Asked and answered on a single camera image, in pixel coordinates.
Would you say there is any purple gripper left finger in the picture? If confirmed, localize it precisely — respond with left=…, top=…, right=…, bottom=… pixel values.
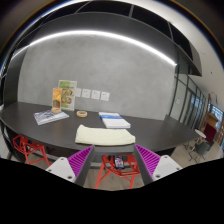
left=45, top=144, right=95, bottom=184

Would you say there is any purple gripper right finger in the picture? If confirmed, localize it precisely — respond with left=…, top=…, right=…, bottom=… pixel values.
left=134, top=143, right=183, bottom=183

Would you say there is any cream folded towel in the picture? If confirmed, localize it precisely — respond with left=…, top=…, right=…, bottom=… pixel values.
left=75, top=125, right=136, bottom=146

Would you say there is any red chair centre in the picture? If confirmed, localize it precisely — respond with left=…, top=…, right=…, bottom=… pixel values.
left=95, top=155, right=140, bottom=188

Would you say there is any red chair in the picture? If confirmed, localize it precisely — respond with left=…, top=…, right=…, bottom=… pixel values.
left=95, top=155, right=140, bottom=188
left=13, top=135, right=50, bottom=165

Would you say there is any red chair left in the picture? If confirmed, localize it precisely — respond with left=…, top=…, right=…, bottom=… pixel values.
left=13, top=135, right=50, bottom=165

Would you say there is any tape roll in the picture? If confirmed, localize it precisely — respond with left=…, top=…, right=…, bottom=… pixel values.
left=76, top=111, right=88, bottom=118

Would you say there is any white blue book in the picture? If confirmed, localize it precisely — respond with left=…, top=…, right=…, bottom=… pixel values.
left=99, top=112, right=131, bottom=129

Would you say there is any dark grey chair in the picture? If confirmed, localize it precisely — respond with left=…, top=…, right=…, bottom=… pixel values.
left=189, top=142, right=210, bottom=162

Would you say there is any small round white table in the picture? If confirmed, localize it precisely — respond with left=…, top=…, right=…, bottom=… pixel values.
left=195, top=129, right=206, bottom=138

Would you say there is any grey magazine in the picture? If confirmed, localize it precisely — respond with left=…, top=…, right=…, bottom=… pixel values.
left=34, top=110, right=69, bottom=125

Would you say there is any orange menu stand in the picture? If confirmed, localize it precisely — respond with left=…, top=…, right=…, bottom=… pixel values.
left=51, top=88, right=62, bottom=113

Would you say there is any dark red panel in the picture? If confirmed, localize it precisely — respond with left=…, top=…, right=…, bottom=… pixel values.
left=204, top=124, right=217, bottom=142

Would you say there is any green white poster card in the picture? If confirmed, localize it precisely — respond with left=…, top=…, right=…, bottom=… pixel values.
left=58, top=80, right=77, bottom=111

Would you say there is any white wall socket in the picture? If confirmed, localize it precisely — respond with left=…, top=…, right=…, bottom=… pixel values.
left=91, top=90, right=100, bottom=100
left=101, top=92, right=110, bottom=101
left=82, top=89, right=91, bottom=98
left=75, top=88, right=82, bottom=97

